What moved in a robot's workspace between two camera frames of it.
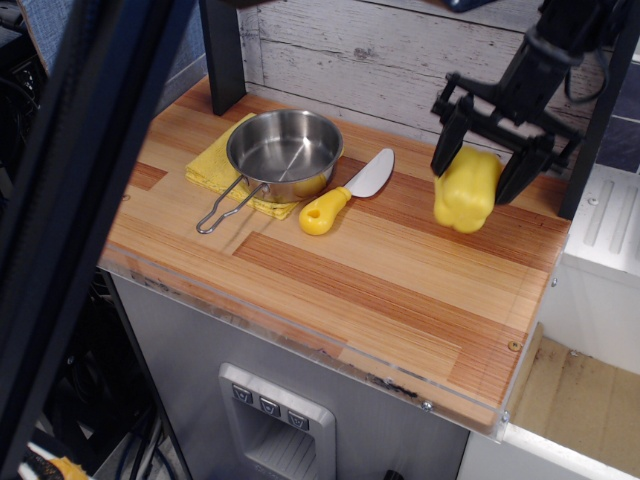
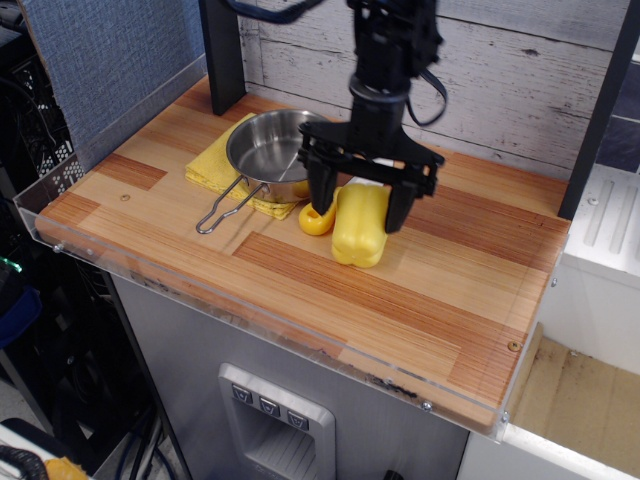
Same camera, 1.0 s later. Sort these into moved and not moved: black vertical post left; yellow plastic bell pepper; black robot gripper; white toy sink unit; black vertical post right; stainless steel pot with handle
Moved: yellow plastic bell pepper; black robot gripper
Not moved: stainless steel pot with handle; black vertical post right; white toy sink unit; black vertical post left
